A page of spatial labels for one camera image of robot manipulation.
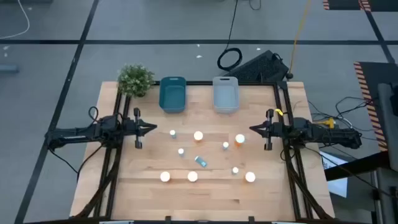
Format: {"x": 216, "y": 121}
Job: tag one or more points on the grey metal stand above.
{"x": 387, "y": 124}

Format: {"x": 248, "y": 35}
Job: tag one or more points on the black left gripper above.
{"x": 136, "y": 127}

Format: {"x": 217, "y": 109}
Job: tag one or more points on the black metal table frame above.
{"x": 199, "y": 83}

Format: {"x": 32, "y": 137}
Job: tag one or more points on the orange pill bottle mixed-colour pills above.
{"x": 192, "y": 176}

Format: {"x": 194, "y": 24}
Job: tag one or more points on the teal plastic bin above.
{"x": 172, "y": 96}

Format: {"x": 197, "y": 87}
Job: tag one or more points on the black bar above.
{"x": 357, "y": 166}

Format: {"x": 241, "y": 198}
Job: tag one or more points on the green potted plant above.
{"x": 135, "y": 79}

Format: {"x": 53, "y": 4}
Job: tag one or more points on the white sheet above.
{"x": 339, "y": 186}

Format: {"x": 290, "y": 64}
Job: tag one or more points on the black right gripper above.
{"x": 275, "y": 130}

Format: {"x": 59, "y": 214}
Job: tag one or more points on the grey floor block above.
{"x": 7, "y": 68}

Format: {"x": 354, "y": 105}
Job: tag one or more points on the grey plastic bin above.
{"x": 226, "y": 96}

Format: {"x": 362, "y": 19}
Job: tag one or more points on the orange pill bottle white cap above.
{"x": 165, "y": 176}
{"x": 239, "y": 139}
{"x": 250, "y": 177}

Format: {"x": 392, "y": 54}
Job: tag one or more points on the hazard-striped black floor mat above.
{"x": 345, "y": 4}
{"x": 373, "y": 74}

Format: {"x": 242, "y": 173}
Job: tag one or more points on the blue pill bottle white cap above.
{"x": 225, "y": 145}
{"x": 181, "y": 152}
{"x": 235, "y": 170}
{"x": 201, "y": 161}
{"x": 172, "y": 133}

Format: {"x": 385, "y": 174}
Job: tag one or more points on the orange pill bottle plastic-wrapped cap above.
{"x": 198, "y": 136}

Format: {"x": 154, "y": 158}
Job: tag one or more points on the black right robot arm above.
{"x": 335, "y": 135}

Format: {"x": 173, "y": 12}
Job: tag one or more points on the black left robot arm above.
{"x": 77, "y": 133}

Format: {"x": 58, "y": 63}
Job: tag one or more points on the yellow connector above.
{"x": 328, "y": 123}

